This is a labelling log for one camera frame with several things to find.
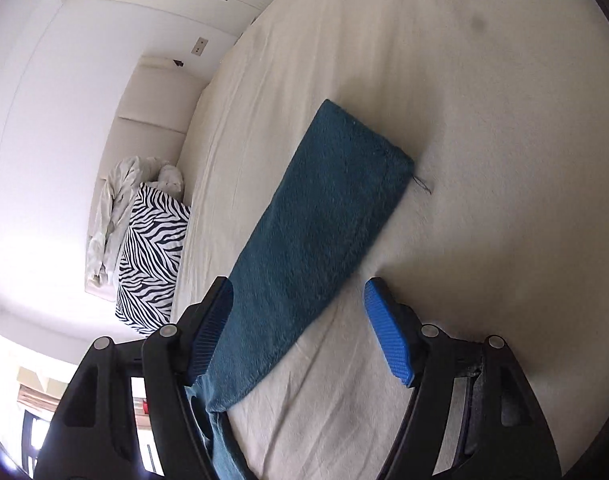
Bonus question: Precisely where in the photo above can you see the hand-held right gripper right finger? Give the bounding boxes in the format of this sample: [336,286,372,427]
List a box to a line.
[363,277,578,480]

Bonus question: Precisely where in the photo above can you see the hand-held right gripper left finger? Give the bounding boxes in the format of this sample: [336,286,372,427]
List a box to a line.
[34,276,235,480]

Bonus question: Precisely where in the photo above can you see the dark teal cloth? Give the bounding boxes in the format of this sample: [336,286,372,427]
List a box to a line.
[187,99,416,480]

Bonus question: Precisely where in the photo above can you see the zebra print pillow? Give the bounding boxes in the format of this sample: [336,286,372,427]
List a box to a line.
[115,182,192,337]

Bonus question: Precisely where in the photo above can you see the crumpled white duvet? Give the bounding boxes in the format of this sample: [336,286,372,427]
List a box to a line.
[86,157,185,288]

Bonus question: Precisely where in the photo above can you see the bed with beige sheet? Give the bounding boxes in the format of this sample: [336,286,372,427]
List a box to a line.
[169,0,609,480]

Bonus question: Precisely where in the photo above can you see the black framed window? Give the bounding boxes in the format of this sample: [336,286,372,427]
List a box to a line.
[20,407,52,467]

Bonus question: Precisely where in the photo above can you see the beige padded headboard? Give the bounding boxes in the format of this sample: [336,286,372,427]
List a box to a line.
[84,57,208,301]

